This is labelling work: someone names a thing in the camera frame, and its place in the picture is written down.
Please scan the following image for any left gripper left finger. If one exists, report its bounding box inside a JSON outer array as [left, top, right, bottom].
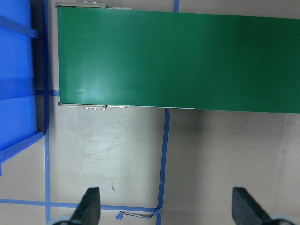
[[69, 187, 100, 225]]

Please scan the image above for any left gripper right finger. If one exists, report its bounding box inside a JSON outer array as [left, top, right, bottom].
[[232, 187, 273, 225]]

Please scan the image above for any blue bin with buttons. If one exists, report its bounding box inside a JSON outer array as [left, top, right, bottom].
[[0, 0, 43, 163]]

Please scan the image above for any green conveyor belt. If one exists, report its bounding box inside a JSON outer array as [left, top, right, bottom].
[[56, 3, 300, 113]]

